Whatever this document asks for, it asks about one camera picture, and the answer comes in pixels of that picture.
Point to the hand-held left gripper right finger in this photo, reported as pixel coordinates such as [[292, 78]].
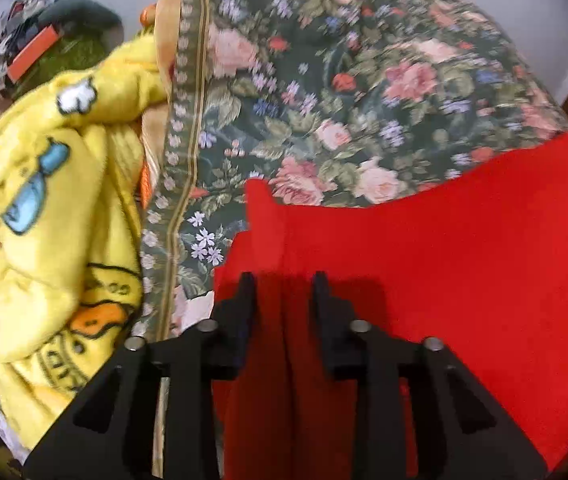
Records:
[[336, 332]]

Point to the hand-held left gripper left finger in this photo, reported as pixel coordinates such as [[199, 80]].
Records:
[[223, 340]]

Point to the red zip jacket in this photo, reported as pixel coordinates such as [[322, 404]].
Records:
[[439, 260]]

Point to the yellow cartoon fleece blanket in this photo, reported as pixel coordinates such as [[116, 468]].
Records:
[[58, 240]]

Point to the dark floral blanket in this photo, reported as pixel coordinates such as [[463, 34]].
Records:
[[344, 95]]

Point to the green patterned cloth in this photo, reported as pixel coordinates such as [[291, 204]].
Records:
[[71, 55]]

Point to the orange box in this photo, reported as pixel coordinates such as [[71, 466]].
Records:
[[33, 54]]

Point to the dark green cushion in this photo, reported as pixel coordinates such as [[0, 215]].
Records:
[[86, 14]]

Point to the pile of clutter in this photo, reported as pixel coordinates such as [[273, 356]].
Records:
[[28, 7]]

